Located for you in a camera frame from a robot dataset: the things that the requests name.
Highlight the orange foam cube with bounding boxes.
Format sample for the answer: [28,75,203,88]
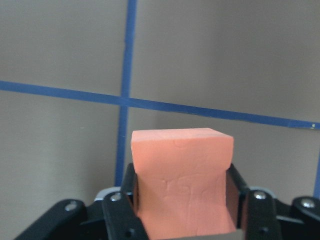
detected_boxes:
[131,128,236,240]

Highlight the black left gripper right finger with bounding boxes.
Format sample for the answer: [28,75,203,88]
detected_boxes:
[226,164,320,240]

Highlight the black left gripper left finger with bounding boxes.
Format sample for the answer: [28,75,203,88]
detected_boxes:
[16,163,148,240]

